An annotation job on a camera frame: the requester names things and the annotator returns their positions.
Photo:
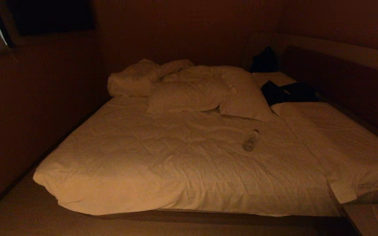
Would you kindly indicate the white pillow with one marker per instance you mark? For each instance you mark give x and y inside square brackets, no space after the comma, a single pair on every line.
[246,95]
[184,96]

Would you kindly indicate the white bed duvet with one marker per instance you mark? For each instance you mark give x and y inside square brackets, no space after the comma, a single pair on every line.
[162,164]

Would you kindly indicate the white bed sheet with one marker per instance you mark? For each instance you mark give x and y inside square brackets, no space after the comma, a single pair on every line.
[340,144]

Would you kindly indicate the bed headboard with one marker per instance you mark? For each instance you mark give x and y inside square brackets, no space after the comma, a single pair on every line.
[340,75]

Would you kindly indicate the clear plastic bottle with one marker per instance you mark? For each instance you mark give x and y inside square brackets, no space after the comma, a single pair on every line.
[251,140]

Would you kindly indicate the crumpled white blanket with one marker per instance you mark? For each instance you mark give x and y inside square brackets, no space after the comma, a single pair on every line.
[133,80]

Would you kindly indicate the black bag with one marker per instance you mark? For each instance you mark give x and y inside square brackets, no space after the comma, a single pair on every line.
[264,61]

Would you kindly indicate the black garment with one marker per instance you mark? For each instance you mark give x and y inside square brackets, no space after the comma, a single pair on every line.
[287,92]

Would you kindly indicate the dark window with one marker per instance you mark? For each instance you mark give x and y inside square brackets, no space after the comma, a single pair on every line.
[49,16]

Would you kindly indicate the bedside table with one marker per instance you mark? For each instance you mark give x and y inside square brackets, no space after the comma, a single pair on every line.
[371,219]

